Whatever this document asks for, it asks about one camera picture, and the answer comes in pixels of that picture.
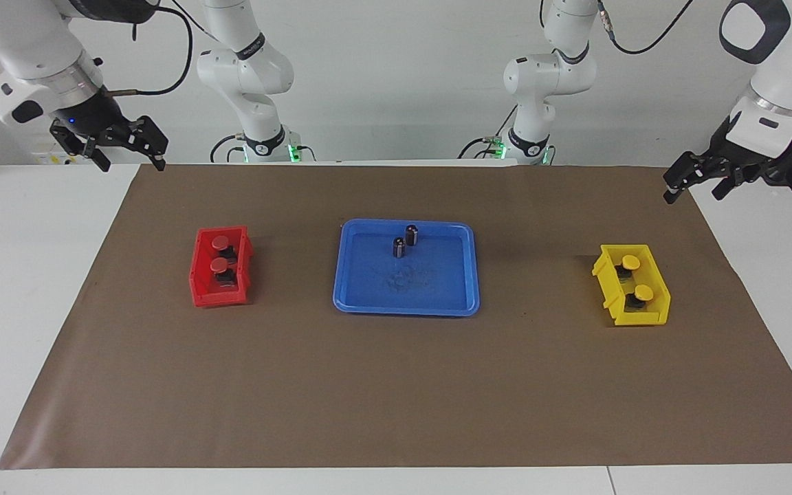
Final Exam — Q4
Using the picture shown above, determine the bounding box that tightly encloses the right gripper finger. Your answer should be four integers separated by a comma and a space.
128, 115, 168, 171
78, 140, 112, 173

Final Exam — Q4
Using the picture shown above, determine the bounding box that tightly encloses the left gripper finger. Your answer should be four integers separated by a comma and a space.
711, 172, 747, 201
663, 153, 710, 205

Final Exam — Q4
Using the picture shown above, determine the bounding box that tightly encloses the red push button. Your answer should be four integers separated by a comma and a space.
210, 234, 240, 265
209, 257, 239, 289

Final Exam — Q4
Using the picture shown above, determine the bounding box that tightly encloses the blue plastic tray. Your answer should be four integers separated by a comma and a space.
332, 219, 481, 318

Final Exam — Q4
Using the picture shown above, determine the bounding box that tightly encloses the white power strip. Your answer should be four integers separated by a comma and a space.
30, 141, 98, 166

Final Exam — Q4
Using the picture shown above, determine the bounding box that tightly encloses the yellow plastic bin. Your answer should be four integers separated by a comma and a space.
591, 244, 672, 327

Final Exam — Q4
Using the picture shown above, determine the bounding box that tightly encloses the red plastic bin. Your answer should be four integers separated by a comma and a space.
188, 225, 254, 308

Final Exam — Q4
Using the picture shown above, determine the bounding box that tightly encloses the brown paper mat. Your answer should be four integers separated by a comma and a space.
0, 164, 792, 470

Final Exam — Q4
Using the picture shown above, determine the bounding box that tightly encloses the black right base cable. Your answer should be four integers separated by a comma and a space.
209, 133, 249, 164

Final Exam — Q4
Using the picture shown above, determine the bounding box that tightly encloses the black base cable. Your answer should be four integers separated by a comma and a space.
209, 133, 249, 164
456, 103, 517, 160

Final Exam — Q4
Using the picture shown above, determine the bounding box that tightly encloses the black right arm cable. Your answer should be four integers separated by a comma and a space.
104, 0, 232, 97

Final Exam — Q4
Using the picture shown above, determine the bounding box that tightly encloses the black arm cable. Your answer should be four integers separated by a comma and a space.
595, 0, 696, 56
104, 0, 232, 97

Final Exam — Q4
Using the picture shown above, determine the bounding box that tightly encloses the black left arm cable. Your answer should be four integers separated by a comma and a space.
595, 0, 696, 56

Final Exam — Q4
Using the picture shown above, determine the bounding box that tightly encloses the black left base cable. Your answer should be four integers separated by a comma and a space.
456, 103, 517, 160

